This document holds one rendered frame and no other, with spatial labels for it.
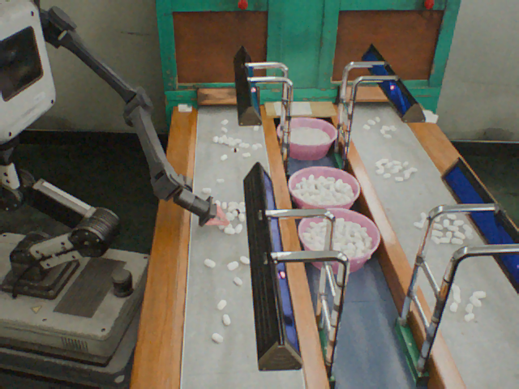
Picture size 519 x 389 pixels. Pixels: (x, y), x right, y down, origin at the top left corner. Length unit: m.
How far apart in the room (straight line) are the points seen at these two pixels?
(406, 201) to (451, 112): 1.86
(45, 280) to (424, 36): 1.95
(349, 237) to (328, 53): 1.05
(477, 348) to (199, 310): 0.74
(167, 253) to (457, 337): 0.87
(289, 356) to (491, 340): 0.74
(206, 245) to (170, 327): 0.37
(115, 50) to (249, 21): 1.35
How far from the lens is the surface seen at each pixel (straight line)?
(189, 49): 2.48
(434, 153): 2.27
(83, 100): 3.78
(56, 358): 1.99
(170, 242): 1.68
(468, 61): 3.66
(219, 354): 1.39
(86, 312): 1.92
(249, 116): 1.72
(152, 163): 1.69
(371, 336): 1.55
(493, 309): 1.64
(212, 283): 1.56
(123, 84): 1.94
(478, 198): 1.41
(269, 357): 0.95
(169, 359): 1.36
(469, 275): 1.72
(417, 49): 2.64
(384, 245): 1.71
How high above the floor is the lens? 1.83
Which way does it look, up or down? 34 degrees down
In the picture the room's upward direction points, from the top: 1 degrees clockwise
